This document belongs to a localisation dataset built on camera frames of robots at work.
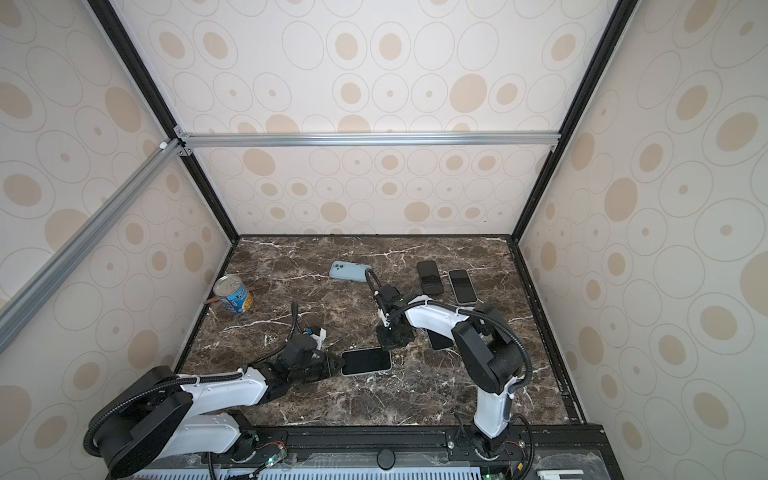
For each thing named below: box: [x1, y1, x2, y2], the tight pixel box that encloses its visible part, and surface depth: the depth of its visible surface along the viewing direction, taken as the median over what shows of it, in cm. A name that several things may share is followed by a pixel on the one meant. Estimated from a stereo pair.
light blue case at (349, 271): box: [329, 261, 372, 282], surface depth 112 cm
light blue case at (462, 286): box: [448, 268, 478, 306], surface depth 108 cm
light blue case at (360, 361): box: [341, 347, 393, 377], surface depth 88 cm
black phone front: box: [417, 261, 444, 294], surface depth 109 cm
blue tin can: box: [213, 274, 249, 314], surface depth 94 cm
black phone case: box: [417, 260, 444, 295], surface depth 109 cm
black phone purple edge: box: [448, 269, 478, 305], surface depth 108 cm
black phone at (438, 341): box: [426, 329, 454, 350], surface depth 93 cm
